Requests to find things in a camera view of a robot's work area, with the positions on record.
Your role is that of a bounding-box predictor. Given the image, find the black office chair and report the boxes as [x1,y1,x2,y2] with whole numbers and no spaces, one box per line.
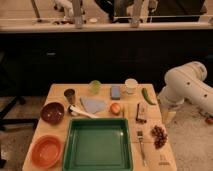
[0,49,39,132]

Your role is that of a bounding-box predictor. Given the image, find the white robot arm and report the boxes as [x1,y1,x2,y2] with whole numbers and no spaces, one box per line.
[158,61,213,124]

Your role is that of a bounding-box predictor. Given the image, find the green plastic tray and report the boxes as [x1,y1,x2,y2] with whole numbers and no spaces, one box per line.
[62,118,133,171]

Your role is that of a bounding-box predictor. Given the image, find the white mug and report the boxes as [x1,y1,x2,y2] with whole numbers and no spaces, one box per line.
[125,78,138,94]

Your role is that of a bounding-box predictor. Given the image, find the red grape bunch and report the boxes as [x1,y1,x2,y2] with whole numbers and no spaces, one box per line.
[151,125,167,149]

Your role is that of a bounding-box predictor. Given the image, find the white spoon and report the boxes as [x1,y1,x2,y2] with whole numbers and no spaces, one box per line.
[69,105,99,118]

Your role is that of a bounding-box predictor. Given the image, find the blue sponge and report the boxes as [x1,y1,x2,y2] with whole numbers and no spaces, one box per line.
[110,85,121,100]

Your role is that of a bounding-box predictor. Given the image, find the orange fruit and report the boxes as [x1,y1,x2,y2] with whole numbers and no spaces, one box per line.
[110,103,121,115]

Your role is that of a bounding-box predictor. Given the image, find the orange bowl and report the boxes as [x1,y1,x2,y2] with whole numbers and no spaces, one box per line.
[31,135,62,169]

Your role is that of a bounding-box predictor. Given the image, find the green plastic cup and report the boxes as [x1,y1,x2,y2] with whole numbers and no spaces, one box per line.
[89,80,101,94]

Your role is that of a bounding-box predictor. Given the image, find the yellow banana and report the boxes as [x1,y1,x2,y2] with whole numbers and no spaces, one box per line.
[122,104,129,119]

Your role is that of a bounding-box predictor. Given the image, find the metal fork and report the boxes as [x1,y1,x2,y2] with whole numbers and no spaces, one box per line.
[137,131,147,167]

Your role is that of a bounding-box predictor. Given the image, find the blue cloth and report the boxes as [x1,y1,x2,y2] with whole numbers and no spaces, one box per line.
[80,97,106,114]

